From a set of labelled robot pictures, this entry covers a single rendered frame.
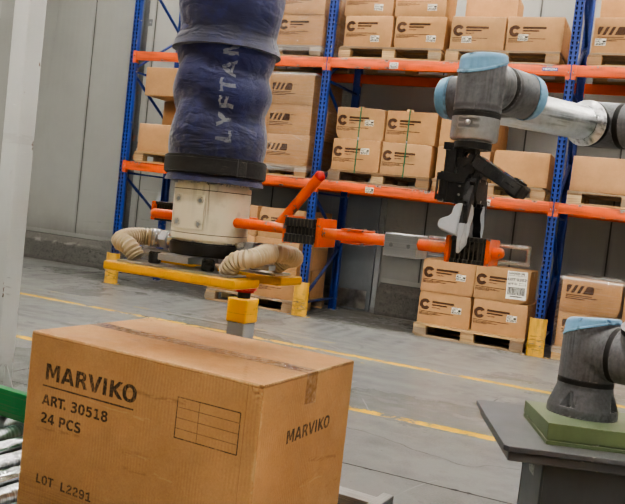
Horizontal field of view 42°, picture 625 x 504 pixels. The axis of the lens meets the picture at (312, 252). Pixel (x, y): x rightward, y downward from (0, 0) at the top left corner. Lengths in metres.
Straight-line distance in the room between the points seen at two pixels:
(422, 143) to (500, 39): 1.36
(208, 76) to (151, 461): 0.79
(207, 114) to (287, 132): 7.86
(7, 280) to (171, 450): 3.13
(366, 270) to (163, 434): 8.92
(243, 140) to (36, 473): 0.86
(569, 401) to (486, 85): 1.07
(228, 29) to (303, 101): 7.83
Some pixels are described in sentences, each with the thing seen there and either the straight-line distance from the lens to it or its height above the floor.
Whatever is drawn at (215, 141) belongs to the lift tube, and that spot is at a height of 1.40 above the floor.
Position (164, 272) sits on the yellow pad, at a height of 1.12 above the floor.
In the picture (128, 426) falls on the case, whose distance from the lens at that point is 1.72.
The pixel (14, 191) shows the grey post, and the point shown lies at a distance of 4.65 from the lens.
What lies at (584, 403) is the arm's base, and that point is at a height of 0.85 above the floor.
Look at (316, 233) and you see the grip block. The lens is 1.63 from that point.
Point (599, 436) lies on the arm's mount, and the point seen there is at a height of 0.79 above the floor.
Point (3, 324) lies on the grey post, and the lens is 4.73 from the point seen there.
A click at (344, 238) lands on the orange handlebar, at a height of 1.23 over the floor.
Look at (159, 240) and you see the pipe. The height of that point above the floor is 1.17.
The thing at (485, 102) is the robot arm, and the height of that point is 1.51.
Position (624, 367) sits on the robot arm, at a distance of 2.25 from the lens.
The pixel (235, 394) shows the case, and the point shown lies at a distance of 1.55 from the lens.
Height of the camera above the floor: 1.29
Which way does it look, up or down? 3 degrees down
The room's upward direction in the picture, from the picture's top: 6 degrees clockwise
